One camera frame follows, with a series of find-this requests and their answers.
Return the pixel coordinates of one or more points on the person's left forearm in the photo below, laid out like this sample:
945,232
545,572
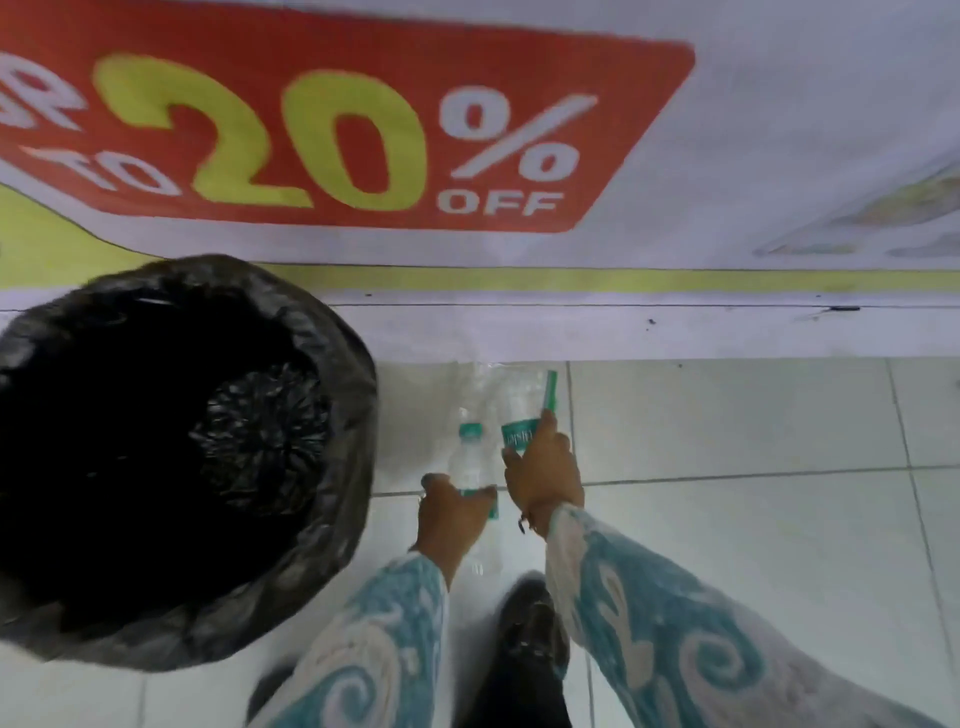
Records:
375,645

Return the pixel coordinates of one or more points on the person's black trouser leg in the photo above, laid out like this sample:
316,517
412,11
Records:
525,701

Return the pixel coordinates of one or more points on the person's left hand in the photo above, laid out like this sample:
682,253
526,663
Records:
450,525

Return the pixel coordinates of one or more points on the clear plastic bottle green label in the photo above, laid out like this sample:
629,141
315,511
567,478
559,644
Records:
471,465
517,409

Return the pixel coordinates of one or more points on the person's right thumb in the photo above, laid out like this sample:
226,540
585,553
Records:
512,463

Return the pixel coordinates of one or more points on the black bin with bag liner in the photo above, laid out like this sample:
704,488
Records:
150,450

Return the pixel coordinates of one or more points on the white banner with red panel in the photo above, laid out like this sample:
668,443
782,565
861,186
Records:
720,150

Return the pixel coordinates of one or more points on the person's right forearm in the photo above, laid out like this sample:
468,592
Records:
675,637

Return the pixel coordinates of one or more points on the person's right hand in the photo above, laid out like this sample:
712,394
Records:
547,480

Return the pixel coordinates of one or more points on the person's left thumb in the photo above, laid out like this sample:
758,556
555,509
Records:
480,495

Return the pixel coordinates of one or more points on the black shoe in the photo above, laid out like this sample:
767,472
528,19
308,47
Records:
529,622
271,690

